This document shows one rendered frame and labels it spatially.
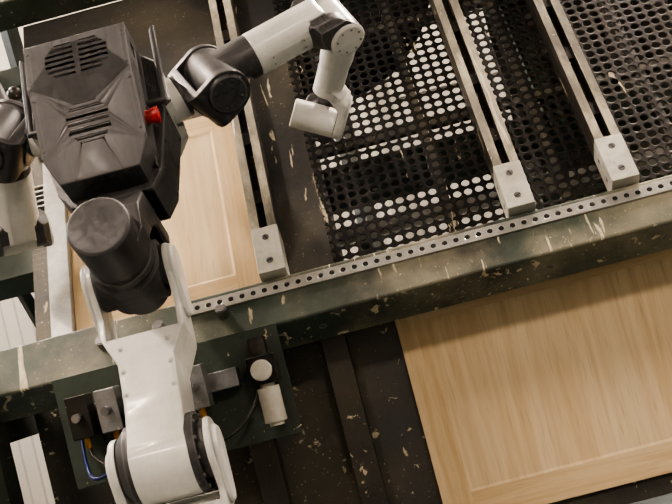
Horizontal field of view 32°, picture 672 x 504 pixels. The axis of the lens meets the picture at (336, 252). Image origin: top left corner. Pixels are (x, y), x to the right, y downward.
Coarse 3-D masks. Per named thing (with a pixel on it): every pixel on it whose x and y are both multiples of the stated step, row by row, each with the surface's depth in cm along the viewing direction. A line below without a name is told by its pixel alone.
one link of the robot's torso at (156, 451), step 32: (96, 320) 213; (128, 352) 209; (160, 352) 208; (192, 352) 216; (128, 384) 206; (160, 384) 205; (128, 416) 203; (160, 416) 201; (192, 416) 201; (128, 448) 198; (160, 448) 197; (192, 448) 197; (128, 480) 197; (160, 480) 197; (192, 480) 198
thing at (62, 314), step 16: (48, 176) 287; (48, 192) 284; (48, 208) 281; (64, 208) 280; (64, 224) 277; (64, 240) 274; (48, 256) 272; (64, 256) 272; (48, 272) 270; (64, 272) 269; (64, 288) 266; (64, 304) 264; (64, 320) 261
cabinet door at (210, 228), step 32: (192, 128) 291; (224, 128) 289; (192, 160) 285; (224, 160) 283; (192, 192) 279; (224, 192) 277; (192, 224) 273; (224, 224) 272; (192, 256) 268; (224, 256) 266; (192, 288) 262; (224, 288) 261
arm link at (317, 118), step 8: (296, 104) 255; (304, 104) 255; (312, 104) 256; (320, 104) 259; (328, 104) 262; (296, 112) 254; (304, 112) 254; (312, 112) 254; (320, 112) 255; (328, 112) 255; (336, 112) 255; (296, 120) 255; (304, 120) 255; (312, 120) 254; (320, 120) 254; (328, 120) 254; (296, 128) 257; (304, 128) 256; (312, 128) 256; (320, 128) 255; (328, 128) 255; (312, 136) 263; (320, 136) 263; (328, 136) 257
